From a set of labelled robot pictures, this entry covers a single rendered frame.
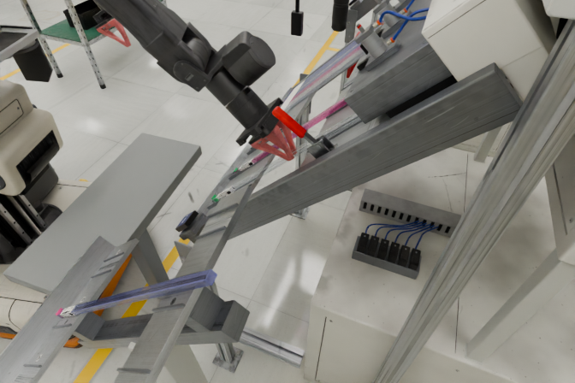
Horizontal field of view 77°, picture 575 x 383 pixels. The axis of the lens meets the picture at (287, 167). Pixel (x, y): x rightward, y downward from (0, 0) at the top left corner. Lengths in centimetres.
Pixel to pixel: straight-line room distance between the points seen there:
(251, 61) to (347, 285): 58
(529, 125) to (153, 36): 49
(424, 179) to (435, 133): 74
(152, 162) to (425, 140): 98
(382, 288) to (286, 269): 78
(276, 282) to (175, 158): 70
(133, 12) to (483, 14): 44
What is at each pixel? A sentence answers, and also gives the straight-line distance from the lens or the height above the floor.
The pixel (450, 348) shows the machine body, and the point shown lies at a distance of 91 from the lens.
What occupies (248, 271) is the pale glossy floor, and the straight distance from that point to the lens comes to 164.
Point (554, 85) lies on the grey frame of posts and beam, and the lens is 38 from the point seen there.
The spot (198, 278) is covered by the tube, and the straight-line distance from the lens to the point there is 42.
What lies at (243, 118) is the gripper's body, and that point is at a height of 105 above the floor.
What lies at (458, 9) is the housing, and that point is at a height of 129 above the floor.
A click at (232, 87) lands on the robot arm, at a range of 62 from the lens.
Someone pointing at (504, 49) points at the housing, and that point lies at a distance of 43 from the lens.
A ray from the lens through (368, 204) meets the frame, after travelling 102.
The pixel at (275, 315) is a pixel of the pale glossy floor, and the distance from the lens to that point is 155.
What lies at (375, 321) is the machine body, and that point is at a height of 62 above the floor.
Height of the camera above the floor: 142
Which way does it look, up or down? 44 degrees down
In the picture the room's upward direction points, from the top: straight up
